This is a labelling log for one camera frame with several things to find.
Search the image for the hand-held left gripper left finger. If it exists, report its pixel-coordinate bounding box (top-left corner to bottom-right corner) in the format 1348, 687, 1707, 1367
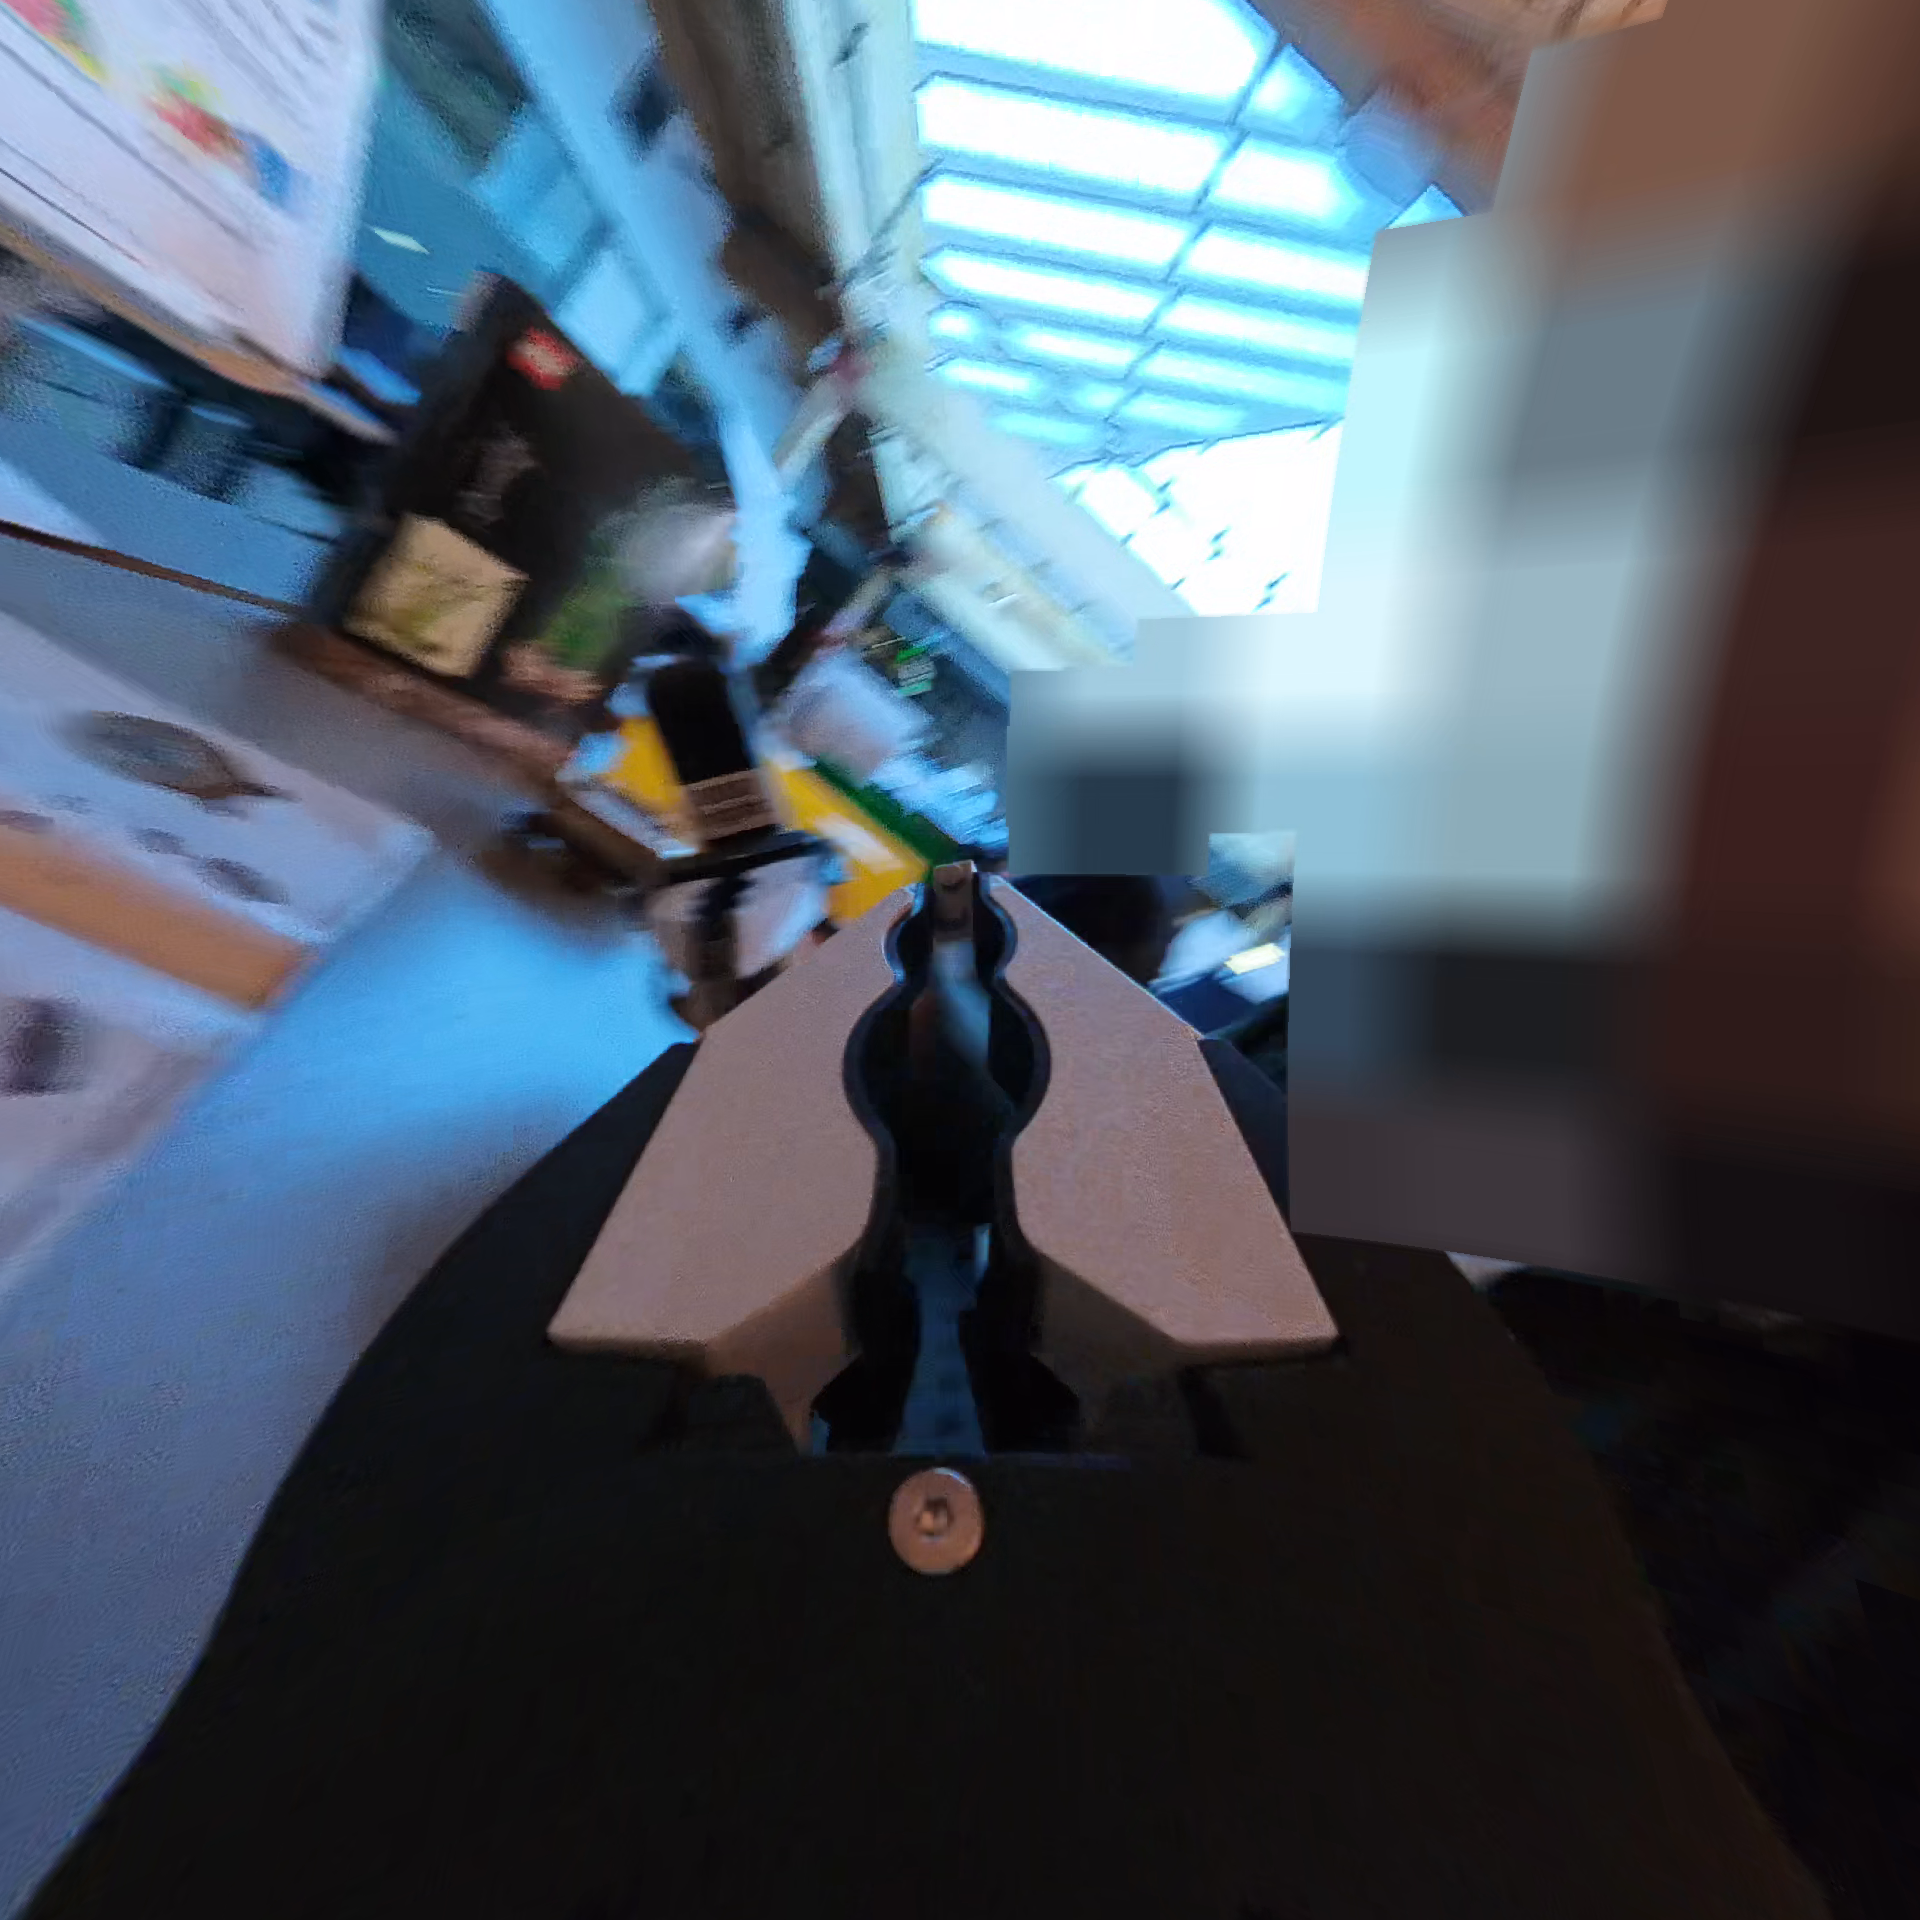
546, 882, 932, 1453

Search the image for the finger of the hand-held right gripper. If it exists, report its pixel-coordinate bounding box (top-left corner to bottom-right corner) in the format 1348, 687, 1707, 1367
656, 882, 731, 1000
747, 871, 836, 980

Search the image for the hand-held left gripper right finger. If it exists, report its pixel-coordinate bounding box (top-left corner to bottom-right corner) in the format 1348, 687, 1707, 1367
967, 872, 1338, 1450

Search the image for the dark grey brick plate assembly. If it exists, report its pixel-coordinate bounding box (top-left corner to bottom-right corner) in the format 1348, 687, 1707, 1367
930, 862, 992, 1051

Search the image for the adjoining grey desk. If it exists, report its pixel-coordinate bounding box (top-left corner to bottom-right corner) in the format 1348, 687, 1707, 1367
0, 323, 407, 607

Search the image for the yellow parts bin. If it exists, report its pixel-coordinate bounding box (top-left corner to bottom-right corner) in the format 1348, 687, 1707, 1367
557, 717, 902, 922

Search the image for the green parts bin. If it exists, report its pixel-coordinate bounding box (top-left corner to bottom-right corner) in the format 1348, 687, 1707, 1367
808, 757, 974, 886

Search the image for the black bamboo set box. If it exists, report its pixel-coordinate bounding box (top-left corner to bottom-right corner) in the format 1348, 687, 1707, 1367
307, 275, 740, 714

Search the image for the open instruction booklet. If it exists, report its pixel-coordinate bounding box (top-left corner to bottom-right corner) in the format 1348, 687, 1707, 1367
0, 607, 442, 1248

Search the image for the printed instruction sheet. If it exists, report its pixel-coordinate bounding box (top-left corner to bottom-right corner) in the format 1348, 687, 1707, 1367
0, 0, 384, 367

